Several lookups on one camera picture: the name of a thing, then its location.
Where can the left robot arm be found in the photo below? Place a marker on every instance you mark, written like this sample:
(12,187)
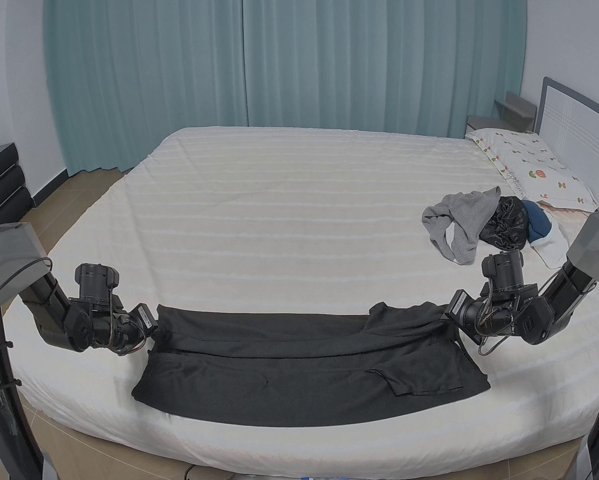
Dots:
(39,293)

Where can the white printed pillow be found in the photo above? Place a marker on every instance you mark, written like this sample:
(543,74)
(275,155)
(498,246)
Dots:
(534,165)

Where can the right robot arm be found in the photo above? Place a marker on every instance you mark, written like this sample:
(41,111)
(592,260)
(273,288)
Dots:
(564,288)

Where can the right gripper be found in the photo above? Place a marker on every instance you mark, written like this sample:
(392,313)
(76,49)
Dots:
(467,315)

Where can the blue-green curtain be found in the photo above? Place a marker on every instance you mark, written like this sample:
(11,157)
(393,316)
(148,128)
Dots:
(144,68)
(379,48)

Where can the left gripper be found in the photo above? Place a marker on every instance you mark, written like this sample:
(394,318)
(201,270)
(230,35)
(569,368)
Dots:
(129,328)

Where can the black patterned garment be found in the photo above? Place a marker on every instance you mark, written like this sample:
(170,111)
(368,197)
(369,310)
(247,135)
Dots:
(504,223)

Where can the bed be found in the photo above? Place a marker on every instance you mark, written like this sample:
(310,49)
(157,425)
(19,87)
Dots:
(279,208)

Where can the grey garment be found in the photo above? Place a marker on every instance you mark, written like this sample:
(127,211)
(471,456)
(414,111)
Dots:
(462,218)

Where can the white garment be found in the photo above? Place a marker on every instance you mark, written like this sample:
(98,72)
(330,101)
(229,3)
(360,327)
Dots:
(554,253)

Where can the grey bedside table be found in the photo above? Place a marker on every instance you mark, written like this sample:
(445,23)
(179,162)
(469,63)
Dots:
(512,114)

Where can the black T-shirt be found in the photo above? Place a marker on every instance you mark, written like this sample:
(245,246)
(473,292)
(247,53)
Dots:
(289,378)

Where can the dark blue garment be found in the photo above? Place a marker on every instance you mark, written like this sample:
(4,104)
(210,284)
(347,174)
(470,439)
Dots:
(538,223)

